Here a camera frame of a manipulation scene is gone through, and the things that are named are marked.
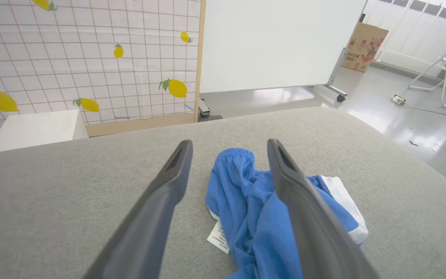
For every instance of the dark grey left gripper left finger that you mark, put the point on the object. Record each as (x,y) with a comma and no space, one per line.
(149,217)

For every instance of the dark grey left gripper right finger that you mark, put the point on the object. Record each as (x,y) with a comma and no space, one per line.
(312,221)

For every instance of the blue garment with white trim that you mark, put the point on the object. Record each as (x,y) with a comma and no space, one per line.
(254,209)

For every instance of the white cube box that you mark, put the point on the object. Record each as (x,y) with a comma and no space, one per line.
(37,130)

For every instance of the floor power socket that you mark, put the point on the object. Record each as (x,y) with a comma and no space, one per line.
(398,100)

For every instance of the lemon print partition screen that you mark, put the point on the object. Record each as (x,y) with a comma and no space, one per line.
(72,58)

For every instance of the brown cardboard box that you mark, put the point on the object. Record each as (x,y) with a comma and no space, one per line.
(364,47)

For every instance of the white rolling whiteboard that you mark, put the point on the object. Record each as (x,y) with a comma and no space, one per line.
(277,42)

